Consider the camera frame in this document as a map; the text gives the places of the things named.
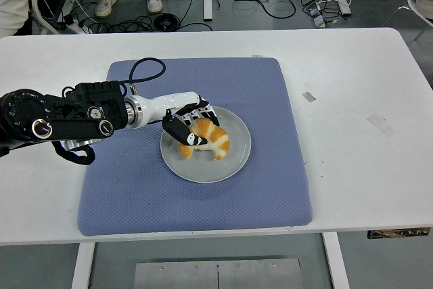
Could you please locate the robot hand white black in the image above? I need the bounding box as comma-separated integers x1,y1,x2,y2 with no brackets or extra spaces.
143,91,221,147

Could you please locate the croissant bread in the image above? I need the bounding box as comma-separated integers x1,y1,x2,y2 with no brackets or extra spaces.
178,118,231,161

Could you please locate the grey round plate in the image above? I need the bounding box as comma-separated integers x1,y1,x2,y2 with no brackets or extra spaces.
160,106,252,184

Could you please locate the blue quilted mat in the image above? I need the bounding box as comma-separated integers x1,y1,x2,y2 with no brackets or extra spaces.
76,57,313,238

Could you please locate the white power strip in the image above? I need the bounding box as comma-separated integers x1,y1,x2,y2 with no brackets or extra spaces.
64,18,91,35

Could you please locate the white table leg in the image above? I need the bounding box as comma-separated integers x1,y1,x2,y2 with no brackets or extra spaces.
321,232,351,289
70,242,96,289

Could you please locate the person in white garment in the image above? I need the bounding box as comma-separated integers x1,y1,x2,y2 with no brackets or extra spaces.
0,0,30,38

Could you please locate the long grey tape piece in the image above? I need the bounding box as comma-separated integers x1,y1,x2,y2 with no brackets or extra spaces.
366,113,397,138

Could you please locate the coiled black cable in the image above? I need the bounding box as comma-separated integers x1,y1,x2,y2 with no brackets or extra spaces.
154,13,181,31

